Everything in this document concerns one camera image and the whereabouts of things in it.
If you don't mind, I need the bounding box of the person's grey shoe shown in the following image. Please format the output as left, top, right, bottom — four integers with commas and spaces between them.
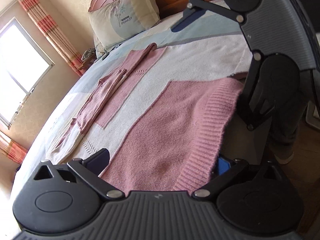
274, 150, 294, 165

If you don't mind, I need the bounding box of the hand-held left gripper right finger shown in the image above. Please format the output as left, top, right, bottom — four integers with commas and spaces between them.
191, 157, 284, 201

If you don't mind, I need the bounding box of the orange striped curtain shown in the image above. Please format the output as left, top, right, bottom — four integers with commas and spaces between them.
17, 0, 87, 77
0, 130, 29, 164

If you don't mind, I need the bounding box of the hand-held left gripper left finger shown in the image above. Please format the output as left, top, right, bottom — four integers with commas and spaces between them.
34, 148, 125, 201

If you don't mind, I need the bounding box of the wooden nightstand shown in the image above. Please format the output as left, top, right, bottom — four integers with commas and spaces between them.
76, 55, 97, 72

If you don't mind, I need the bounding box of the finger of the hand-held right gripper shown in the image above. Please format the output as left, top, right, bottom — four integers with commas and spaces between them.
236, 51, 275, 131
171, 0, 247, 32

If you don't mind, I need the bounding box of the grey cloth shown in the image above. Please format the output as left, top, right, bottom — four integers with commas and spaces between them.
82, 49, 97, 61

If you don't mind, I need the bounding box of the pink and white knit sweater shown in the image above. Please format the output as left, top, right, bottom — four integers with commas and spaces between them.
46, 42, 250, 193

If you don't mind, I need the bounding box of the pastel patchwork bed sheet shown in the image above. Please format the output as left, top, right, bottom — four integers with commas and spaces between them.
10, 0, 253, 195

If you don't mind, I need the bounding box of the person's grey trousers leg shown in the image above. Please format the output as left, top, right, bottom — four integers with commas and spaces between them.
271, 90, 311, 156

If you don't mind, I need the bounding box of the window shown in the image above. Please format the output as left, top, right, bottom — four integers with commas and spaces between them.
0, 17, 56, 131

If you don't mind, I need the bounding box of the white grey box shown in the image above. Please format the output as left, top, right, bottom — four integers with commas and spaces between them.
305, 102, 320, 128

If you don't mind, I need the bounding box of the pastel flower print pillow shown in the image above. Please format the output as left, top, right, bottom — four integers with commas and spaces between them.
88, 0, 161, 51
93, 34, 121, 58

